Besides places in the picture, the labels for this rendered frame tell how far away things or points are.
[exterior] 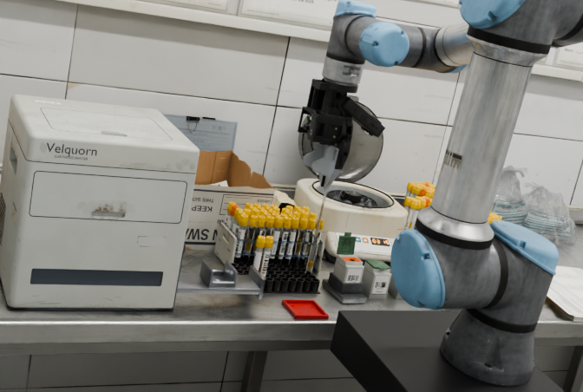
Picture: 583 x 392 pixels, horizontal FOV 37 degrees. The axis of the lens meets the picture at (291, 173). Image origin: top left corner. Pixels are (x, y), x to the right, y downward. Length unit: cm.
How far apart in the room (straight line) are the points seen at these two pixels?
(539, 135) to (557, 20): 144
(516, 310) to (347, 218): 67
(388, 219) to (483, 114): 80
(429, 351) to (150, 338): 47
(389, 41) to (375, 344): 51
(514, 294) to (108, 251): 66
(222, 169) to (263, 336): 63
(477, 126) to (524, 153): 141
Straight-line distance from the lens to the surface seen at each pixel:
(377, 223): 200
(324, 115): 165
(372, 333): 147
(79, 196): 144
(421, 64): 161
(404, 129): 240
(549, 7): 123
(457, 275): 130
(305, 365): 255
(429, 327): 155
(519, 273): 137
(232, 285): 160
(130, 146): 144
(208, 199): 183
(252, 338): 160
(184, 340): 155
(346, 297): 174
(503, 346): 142
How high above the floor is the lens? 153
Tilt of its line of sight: 14 degrees down
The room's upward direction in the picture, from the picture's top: 12 degrees clockwise
